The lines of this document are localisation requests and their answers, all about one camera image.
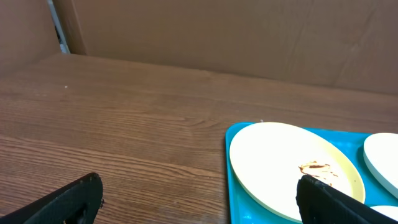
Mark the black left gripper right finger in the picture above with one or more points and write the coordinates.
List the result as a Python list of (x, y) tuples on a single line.
[(320, 203)]

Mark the white plate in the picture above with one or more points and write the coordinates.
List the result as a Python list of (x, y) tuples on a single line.
[(380, 156), (387, 210)]

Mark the white plate bottom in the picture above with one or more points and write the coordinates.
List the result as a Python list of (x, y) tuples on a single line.
[(387, 210)]

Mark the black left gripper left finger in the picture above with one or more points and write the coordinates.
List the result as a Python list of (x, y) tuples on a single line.
[(77, 202)]

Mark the yellow plate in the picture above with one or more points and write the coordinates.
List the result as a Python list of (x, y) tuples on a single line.
[(268, 159)]

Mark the teal plastic tray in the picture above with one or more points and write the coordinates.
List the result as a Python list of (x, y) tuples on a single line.
[(350, 144)]

